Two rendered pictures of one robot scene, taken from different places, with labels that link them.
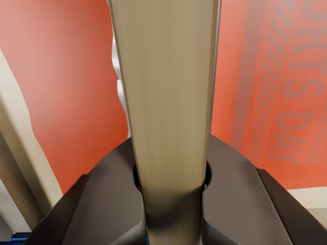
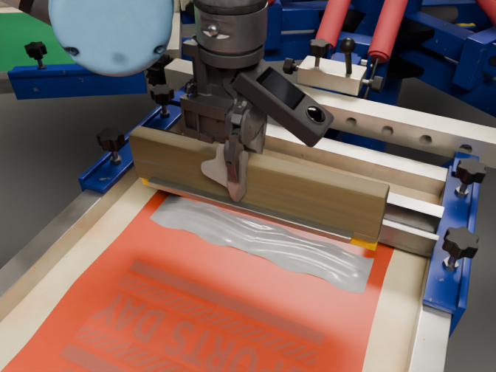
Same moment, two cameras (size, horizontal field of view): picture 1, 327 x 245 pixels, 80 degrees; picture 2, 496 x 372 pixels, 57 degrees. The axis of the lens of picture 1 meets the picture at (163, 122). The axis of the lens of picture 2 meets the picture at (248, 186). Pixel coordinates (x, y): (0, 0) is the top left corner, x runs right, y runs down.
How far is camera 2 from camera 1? 0.53 m
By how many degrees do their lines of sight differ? 41
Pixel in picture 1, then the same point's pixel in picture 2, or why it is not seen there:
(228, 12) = (272, 300)
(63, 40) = not seen: hidden behind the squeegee
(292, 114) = (157, 324)
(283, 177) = (81, 302)
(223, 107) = (201, 275)
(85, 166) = not seen: hidden behind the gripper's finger
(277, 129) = (149, 308)
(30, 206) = not seen: hidden behind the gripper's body
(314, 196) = (21, 327)
